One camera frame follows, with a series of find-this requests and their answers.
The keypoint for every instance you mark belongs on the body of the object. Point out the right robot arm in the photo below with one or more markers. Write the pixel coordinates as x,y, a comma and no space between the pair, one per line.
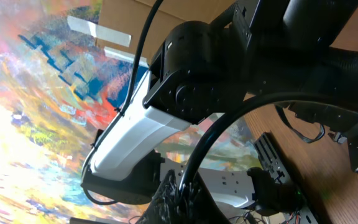
233,188

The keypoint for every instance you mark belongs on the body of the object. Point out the colourful painted backdrop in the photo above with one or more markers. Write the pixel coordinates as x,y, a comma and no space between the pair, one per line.
57,89

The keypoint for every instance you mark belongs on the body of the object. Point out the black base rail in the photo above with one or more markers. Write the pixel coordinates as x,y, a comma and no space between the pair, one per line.
278,174

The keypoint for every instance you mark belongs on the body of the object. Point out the cardboard panel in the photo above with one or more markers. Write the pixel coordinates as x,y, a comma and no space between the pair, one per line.
128,17

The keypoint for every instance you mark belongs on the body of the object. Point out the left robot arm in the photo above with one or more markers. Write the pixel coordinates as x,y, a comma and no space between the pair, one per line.
279,51

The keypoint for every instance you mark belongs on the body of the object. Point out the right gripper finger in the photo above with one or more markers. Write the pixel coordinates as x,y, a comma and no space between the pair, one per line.
194,206

